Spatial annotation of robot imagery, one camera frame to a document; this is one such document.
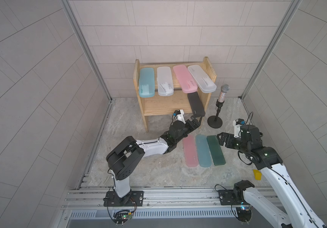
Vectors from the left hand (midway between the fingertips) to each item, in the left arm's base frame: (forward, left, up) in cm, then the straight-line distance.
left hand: (201, 118), depth 79 cm
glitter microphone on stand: (+11, -15, -18) cm, 26 cm away
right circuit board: (-41, -19, -20) cm, 50 cm away
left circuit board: (-43, +41, -21) cm, 63 cm away
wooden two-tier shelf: (+9, +25, 0) cm, 26 cm away
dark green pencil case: (-9, -11, -20) cm, 25 cm away
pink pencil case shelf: (-10, +5, -19) cm, 22 cm away
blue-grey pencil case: (-13, -4, -21) cm, 25 cm away
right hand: (-10, -10, -2) cm, 14 cm away
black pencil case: (+8, +2, +2) cm, 9 cm away
